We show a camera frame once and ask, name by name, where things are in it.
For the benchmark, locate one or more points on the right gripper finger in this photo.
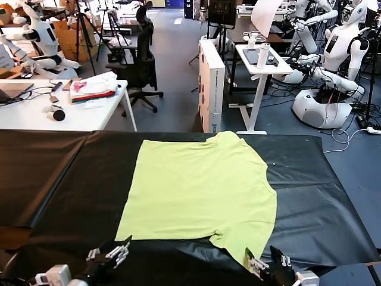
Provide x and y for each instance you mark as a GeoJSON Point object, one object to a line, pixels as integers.
{"type": "Point", "coordinates": [257, 266]}
{"type": "Point", "coordinates": [284, 260]}

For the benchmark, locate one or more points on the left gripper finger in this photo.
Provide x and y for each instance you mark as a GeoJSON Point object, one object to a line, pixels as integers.
{"type": "Point", "coordinates": [119, 254]}
{"type": "Point", "coordinates": [93, 255]}

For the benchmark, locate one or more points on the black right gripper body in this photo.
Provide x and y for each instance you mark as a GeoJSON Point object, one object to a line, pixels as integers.
{"type": "Point", "coordinates": [281, 277]}

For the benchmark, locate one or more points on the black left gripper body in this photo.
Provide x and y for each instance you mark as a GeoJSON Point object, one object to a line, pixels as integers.
{"type": "Point", "coordinates": [98, 272]}

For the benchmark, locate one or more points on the yellow-green t-shirt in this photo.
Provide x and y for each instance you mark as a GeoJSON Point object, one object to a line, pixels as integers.
{"type": "Point", "coordinates": [193, 184]}

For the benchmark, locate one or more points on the stack of folded clothes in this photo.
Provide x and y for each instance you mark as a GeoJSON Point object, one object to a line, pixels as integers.
{"type": "Point", "coordinates": [92, 86]}

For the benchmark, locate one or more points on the matte dark table cover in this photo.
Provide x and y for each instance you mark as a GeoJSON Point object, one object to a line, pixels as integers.
{"type": "Point", "coordinates": [35, 172]}

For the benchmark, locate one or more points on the black foam ball controller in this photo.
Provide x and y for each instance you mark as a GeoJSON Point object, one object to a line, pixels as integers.
{"type": "Point", "coordinates": [58, 115]}

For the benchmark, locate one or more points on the white plastic packet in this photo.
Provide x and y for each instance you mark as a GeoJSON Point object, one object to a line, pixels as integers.
{"type": "Point", "coordinates": [93, 104]}

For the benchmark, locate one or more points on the long white desk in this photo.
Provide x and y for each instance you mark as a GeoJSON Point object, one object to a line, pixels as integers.
{"type": "Point", "coordinates": [26, 119]}

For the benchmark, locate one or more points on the white power strip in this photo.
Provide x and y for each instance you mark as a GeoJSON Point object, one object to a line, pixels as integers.
{"type": "Point", "coordinates": [373, 130]}

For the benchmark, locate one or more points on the small brown card reader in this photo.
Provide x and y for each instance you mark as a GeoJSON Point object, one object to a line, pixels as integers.
{"type": "Point", "coordinates": [53, 99]}

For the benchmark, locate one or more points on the black usb hub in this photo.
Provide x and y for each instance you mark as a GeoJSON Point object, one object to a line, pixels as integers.
{"type": "Point", "coordinates": [56, 85]}

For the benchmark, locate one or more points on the tall white carton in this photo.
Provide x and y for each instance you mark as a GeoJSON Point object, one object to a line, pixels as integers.
{"type": "Point", "coordinates": [215, 89]}

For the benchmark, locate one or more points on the grey laptop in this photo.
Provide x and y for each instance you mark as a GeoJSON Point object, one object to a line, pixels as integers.
{"type": "Point", "coordinates": [13, 89]}

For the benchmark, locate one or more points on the black office chair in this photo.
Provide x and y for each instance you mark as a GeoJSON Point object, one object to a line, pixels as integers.
{"type": "Point", "coordinates": [146, 68]}

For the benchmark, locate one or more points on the small white standing desk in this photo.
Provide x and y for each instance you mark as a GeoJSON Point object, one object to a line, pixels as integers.
{"type": "Point", "coordinates": [282, 70]}

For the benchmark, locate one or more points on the black light stand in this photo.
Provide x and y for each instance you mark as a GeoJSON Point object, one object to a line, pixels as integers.
{"type": "Point", "coordinates": [371, 74]}

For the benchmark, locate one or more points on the white bottle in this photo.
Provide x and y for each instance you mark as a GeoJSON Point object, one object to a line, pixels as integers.
{"type": "Point", "coordinates": [262, 55]}

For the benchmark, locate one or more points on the dark tablet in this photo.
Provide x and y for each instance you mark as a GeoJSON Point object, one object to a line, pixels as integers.
{"type": "Point", "coordinates": [250, 56]}

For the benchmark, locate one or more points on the brown cardboard box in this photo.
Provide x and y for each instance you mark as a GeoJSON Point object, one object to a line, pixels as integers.
{"type": "Point", "coordinates": [68, 41]}

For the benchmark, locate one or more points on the white humanoid robot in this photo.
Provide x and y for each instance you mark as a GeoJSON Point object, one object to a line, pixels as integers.
{"type": "Point", "coordinates": [306, 38]}
{"type": "Point", "coordinates": [44, 32]}

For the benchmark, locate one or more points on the white curved paper sheet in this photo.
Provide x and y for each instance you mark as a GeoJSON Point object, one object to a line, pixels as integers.
{"type": "Point", "coordinates": [265, 18]}

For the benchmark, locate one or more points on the black monitor on stand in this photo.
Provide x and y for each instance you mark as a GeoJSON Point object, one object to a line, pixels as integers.
{"type": "Point", "coordinates": [220, 12]}

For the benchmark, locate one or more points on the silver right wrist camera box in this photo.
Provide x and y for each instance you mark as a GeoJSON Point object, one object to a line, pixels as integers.
{"type": "Point", "coordinates": [308, 280]}

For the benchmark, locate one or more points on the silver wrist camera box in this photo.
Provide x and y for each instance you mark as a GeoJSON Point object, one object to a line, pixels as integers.
{"type": "Point", "coordinates": [308, 280]}
{"type": "Point", "coordinates": [56, 275]}

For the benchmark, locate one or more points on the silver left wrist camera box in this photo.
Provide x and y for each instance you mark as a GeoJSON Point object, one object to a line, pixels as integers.
{"type": "Point", "coordinates": [56, 275]}

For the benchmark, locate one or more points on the black camera tripod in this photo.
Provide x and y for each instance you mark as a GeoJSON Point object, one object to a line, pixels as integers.
{"type": "Point", "coordinates": [78, 29]}
{"type": "Point", "coordinates": [111, 18]}

